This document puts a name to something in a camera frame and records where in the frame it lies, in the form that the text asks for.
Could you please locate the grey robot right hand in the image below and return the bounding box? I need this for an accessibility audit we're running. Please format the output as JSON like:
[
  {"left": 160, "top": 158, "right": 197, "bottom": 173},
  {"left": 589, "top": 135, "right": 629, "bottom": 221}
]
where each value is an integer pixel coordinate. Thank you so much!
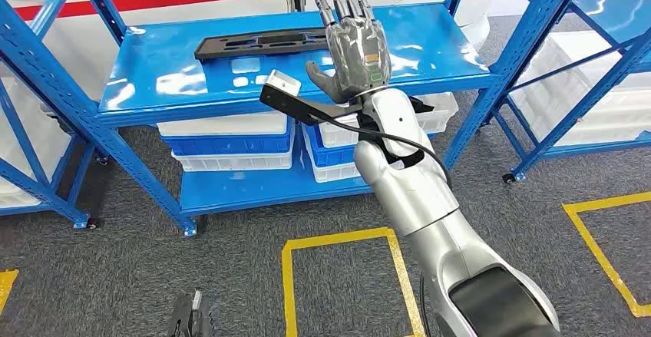
[{"left": 305, "top": 0, "right": 392, "bottom": 106}]

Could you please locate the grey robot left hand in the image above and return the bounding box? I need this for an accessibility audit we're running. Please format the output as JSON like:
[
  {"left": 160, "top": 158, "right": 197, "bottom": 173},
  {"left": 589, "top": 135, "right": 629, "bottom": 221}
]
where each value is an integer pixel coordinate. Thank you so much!
[{"left": 167, "top": 289, "right": 217, "bottom": 337}]

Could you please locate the black plastic mounting plate part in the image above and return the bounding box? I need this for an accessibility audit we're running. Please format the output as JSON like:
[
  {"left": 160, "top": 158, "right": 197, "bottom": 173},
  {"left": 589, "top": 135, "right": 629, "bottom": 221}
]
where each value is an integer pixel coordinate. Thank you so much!
[{"left": 193, "top": 27, "right": 329, "bottom": 62}]

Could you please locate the blue metal shelf rack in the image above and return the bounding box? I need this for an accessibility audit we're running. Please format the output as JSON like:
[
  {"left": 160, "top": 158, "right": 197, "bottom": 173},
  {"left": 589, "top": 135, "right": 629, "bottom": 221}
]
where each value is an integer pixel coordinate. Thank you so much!
[
  {"left": 491, "top": 0, "right": 651, "bottom": 183},
  {"left": 0, "top": 78, "right": 103, "bottom": 231},
  {"left": 0, "top": 0, "right": 593, "bottom": 238}
]

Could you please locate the blue plastic bin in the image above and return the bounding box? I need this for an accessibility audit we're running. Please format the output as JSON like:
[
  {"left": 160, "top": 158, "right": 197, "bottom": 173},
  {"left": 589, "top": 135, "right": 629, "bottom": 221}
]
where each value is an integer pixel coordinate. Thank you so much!
[
  {"left": 161, "top": 121, "right": 297, "bottom": 157},
  {"left": 302, "top": 123, "right": 359, "bottom": 169}
]

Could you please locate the yellow floor tape square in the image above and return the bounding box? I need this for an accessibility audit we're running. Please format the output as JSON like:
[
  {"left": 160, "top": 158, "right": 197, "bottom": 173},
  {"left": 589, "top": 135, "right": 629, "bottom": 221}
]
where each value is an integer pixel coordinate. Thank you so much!
[
  {"left": 281, "top": 226, "right": 426, "bottom": 337},
  {"left": 561, "top": 191, "right": 651, "bottom": 319},
  {"left": 0, "top": 269, "right": 19, "bottom": 316}
]

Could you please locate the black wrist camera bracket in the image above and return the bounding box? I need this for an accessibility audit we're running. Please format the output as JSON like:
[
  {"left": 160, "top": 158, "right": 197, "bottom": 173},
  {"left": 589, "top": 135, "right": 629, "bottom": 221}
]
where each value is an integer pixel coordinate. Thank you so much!
[{"left": 259, "top": 84, "right": 436, "bottom": 128}]

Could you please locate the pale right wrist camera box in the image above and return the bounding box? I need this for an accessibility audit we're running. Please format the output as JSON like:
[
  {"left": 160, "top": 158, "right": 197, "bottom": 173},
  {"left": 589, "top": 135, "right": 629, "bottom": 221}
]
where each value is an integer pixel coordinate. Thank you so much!
[{"left": 266, "top": 69, "right": 302, "bottom": 97}]

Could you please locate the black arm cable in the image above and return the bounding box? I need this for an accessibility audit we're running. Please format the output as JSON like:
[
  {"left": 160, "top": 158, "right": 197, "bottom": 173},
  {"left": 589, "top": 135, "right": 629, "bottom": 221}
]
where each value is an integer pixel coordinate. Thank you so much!
[{"left": 305, "top": 111, "right": 454, "bottom": 337}]

